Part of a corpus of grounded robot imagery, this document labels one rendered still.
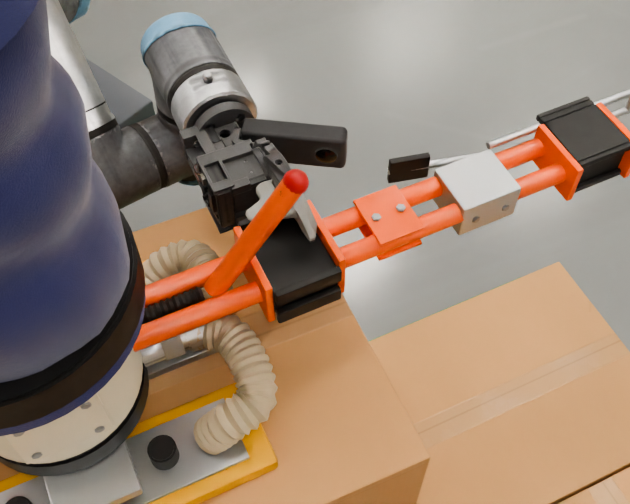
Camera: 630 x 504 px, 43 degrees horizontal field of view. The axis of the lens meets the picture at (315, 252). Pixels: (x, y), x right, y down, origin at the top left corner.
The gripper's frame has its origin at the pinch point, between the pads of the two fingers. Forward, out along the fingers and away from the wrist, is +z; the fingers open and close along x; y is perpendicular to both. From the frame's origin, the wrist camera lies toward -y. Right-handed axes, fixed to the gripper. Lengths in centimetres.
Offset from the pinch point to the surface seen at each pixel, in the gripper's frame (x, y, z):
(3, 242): 28.1, 24.3, 9.6
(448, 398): -65, -28, -3
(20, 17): 40.6, 19.1, 7.5
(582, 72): -120, -149, -105
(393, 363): -65, -22, -13
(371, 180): -120, -63, -93
